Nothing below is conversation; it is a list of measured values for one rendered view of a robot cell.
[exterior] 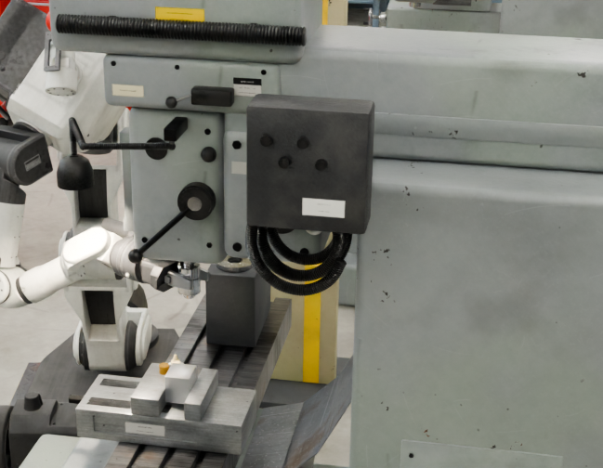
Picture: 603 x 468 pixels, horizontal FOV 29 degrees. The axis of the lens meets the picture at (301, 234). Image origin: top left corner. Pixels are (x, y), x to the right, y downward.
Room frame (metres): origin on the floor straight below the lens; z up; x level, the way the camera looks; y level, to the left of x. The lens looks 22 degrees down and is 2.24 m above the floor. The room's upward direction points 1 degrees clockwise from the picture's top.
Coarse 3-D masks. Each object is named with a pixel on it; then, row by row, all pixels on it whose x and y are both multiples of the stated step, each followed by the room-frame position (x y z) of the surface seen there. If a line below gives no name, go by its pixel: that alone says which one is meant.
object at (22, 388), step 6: (30, 366) 3.32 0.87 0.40; (36, 366) 3.32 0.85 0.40; (24, 372) 3.27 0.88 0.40; (30, 372) 3.27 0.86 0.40; (24, 378) 3.24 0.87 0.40; (30, 378) 3.24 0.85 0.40; (24, 384) 3.20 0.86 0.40; (30, 384) 3.20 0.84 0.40; (18, 390) 3.16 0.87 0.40; (24, 390) 3.16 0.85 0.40; (18, 396) 3.12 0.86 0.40; (12, 402) 3.09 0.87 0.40
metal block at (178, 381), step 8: (176, 368) 2.12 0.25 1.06; (184, 368) 2.12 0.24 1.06; (192, 368) 2.12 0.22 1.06; (168, 376) 2.09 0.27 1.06; (176, 376) 2.09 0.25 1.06; (184, 376) 2.09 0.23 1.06; (192, 376) 2.11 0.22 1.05; (168, 384) 2.09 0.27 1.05; (176, 384) 2.08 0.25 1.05; (184, 384) 2.08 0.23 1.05; (192, 384) 2.10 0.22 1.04; (168, 392) 2.08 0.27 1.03; (176, 392) 2.08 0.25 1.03; (184, 392) 2.08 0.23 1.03; (168, 400) 2.09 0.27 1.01; (176, 400) 2.08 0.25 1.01; (184, 400) 2.08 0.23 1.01
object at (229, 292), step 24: (216, 264) 2.53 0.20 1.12; (240, 264) 2.52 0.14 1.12; (216, 288) 2.49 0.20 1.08; (240, 288) 2.48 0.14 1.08; (264, 288) 2.60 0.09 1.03; (216, 312) 2.49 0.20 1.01; (240, 312) 2.48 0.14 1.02; (264, 312) 2.60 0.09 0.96; (216, 336) 2.49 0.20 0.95; (240, 336) 2.48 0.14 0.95
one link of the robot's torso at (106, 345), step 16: (64, 240) 2.80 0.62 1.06; (64, 288) 2.79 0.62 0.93; (80, 288) 2.79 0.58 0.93; (96, 288) 2.79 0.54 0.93; (112, 288) 2.79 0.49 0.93; (128, 288) 2.79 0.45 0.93; (80, 304) 2.80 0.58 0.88; (96, 304) 2.85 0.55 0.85; (112, 304) 2.85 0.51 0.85; (96, 320) 2.89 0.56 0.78; (112, 320) 2.89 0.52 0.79; (128, 320) 2.96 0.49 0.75; (80, 336) 2.91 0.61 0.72; (96, 336) 2.86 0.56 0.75; (112, 336) 2.86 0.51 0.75; (128, 336) 2.90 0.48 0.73; (80, 352) 2.89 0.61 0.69; (96, 352) 2.86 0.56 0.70; (112, 352) 2.86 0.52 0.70; (128, 352) 2.87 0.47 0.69; (96, 368) 2.88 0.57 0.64; (112, 368) 2.88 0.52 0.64; (128, 368) 2.88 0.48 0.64
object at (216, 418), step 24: (96, 384) 2.17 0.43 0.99; (120, 384) 2.17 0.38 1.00; (216, 384) 2.16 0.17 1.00; (96, 408) 2.07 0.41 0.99; (120, 408) 2.08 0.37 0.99; (168, 408) 2.08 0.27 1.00; (192, 408) 2.03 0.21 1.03; (216, 408) 2.08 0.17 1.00; (240, 408) 2.08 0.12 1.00; (96, 432) 2.06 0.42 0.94; (120, 432) 2.06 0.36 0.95; (144, 432) 2.05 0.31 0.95; (168, 432) 2.04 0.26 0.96; (192, 432) 2.03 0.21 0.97; (216, 432) 2.02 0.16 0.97; (240, 432) 2.01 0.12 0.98
